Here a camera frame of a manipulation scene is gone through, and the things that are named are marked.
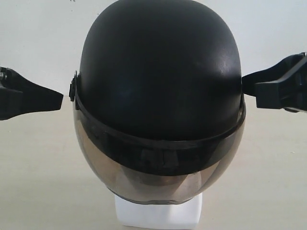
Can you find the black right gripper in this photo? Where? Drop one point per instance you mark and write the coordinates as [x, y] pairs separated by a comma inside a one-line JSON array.
[[282, 86]]

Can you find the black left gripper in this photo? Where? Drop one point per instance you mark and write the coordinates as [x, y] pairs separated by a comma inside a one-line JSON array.
[[19, 96]]

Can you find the black helmet with visor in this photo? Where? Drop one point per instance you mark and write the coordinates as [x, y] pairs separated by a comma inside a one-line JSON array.
[[158, 106]]

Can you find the white mannequin head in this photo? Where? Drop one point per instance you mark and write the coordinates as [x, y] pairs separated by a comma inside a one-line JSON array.
[[185, 216]]

